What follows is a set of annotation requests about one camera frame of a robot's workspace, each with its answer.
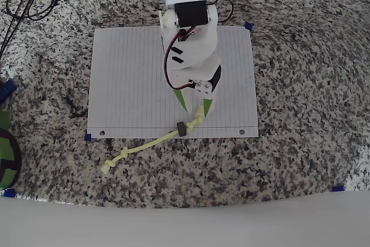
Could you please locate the white backdrop board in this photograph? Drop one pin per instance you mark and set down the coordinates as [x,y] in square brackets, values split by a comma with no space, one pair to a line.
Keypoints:
[185,226]

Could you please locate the lined white paper sheet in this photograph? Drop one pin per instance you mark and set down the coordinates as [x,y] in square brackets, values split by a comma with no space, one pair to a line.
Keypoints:
[130,85]

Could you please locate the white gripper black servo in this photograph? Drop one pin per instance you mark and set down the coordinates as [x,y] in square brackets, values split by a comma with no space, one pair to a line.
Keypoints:
[204,88]

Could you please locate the black hex nut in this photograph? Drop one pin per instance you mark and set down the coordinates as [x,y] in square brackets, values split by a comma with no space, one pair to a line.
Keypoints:
[181,129]

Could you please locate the blue tape piece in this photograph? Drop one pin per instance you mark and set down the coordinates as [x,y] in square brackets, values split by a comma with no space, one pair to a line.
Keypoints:
[9,192]
[338,188]
[249,26]
[88,137]

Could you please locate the black and green round disc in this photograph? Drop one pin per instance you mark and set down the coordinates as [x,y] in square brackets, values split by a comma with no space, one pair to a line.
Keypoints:
[5,145]

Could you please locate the green tape piece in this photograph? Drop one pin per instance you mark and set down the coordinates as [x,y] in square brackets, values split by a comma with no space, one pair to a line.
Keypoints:
[4,118]

